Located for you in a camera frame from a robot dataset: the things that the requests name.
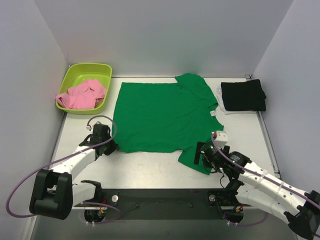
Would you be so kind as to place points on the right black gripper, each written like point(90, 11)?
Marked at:
point(198, 153)

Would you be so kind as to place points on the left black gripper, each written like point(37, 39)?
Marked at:
point(108, 148)

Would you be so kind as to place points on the green t shirt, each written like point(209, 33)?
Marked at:
point(166, 117)

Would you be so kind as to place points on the green plastic basin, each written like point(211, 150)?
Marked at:
point(80, 72)

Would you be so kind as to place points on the black t shirt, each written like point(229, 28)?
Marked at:
point(243, 96)

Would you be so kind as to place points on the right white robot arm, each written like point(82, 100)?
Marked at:
point(254, 186)

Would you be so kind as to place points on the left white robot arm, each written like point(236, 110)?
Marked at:
point(56, 192)

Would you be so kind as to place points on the pink t shirt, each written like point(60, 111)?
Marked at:
point(86, 95)

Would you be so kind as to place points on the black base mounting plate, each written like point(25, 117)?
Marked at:
point(161, 204)

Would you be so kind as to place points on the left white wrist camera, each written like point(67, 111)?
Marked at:
point(90, 126)

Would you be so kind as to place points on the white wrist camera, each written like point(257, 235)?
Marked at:
point(90, 126)
point(220, 138)

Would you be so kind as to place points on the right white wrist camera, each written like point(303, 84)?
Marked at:
point(220, 138)

